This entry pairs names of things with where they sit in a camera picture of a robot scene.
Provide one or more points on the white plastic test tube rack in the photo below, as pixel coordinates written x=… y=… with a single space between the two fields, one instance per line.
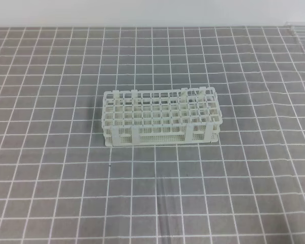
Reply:
x=174 y=116

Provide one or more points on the grey white-grid tablecloth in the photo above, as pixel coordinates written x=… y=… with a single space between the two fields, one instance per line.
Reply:
x=59 y=183

